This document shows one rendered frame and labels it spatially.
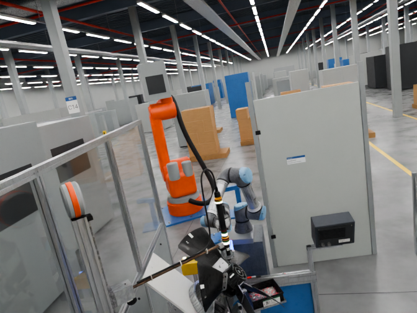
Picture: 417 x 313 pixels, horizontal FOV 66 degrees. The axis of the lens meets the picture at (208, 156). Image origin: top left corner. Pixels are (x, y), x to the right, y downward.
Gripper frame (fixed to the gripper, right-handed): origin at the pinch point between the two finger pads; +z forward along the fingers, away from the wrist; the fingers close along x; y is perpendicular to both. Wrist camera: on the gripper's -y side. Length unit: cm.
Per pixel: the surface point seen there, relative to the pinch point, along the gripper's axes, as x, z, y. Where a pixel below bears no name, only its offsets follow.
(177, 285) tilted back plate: 29.9, 9.1, 27.6
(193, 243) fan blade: 18.3, -2.4, 9.2
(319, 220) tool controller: -62, -38, 23
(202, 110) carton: 69, -802, -11
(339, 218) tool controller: -75, -37, 23
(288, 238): -57, -183, 111
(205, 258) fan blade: 12.8, 2.8, 17.1
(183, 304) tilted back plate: 25.8, 19.7, 32.4
